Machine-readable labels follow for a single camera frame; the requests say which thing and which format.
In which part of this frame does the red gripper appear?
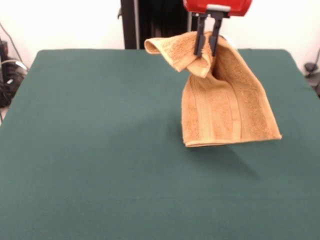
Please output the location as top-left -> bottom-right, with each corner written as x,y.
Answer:
183,0 -> 252,59

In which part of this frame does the black metal stand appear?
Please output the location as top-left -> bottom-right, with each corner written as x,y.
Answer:
116,0 -> 201,50

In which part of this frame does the dark green table cloth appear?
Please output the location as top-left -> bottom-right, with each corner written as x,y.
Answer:
0,48 -> 320,240

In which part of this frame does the black clamp with cable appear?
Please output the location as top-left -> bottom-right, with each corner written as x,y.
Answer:
303,62 -> 320,97

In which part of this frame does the orange terry towel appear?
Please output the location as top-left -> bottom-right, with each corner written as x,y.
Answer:
144,31 -> 283,149

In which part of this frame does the black cable bundle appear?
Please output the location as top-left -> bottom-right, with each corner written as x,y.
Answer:
0,58 -> 29,109

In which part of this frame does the small black wall device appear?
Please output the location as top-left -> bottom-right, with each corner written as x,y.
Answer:
0,39 -> 10,61

